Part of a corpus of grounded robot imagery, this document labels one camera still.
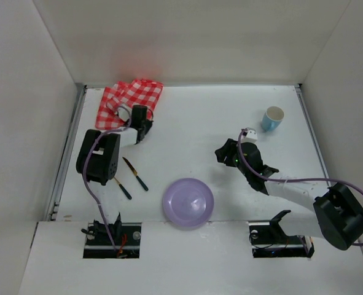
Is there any red white checkered cloth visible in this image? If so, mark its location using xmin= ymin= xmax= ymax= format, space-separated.
xmin=95 ymin=79 xmax=163 ymax=130

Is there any gold fork dark handle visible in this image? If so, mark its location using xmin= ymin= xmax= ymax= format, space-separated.
xmin=114 ymin=177 xmax=132 ymax=200

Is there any purple cable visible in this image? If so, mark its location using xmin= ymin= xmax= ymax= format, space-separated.
xmin=238 ymin=129 xmax=363 ymax=247
xmin=82 ymin=104 xmax=133 ymax=253

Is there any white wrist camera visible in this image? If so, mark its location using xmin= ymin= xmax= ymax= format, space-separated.
xmin=116 ymin=104 xmax=132 ymax=122
xmin=241 ymin=128 xmax=258 ymax=143

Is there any purple plastic plate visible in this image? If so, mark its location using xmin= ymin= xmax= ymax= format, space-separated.
xmin=162 ymin=178 xmax=214 ymax=229

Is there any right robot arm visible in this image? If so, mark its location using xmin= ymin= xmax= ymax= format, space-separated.
xmin=214 ymin=138 xmax=363 ymax=251

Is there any light blue mug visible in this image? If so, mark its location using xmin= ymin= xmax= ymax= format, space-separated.
xmin=261 ymin=106 xmax=284 ymax=132

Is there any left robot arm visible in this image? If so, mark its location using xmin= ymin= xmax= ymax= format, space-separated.
xmin=76 ymin=104 xmax=153 ymax=242

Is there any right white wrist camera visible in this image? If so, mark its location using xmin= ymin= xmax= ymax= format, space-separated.
xmin=241 ymin=128 xmax=258 ymax=143

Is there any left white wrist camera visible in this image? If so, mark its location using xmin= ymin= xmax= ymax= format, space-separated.
xmin=116 ymin=104 xmax=132 ymax=122

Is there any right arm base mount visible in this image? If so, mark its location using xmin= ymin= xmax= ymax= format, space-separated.
xmin=248 ymin=210 xmax=314 ymax=259

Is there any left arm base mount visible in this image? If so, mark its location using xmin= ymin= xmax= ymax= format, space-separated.
xmin=80 ymin=212 xmax=142 ymax=259

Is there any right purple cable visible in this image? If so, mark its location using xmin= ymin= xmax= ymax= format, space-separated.
xmin=238 ymin=129 xmax=363 ymax=247

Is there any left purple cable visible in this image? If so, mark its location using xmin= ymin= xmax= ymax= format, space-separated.
xmin=82 ymin=104 xmax=133 ymax=253

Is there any gold knife dark handle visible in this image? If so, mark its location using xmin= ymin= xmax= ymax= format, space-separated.
xmin=122 ymin=157 xmax=149 ymax=192

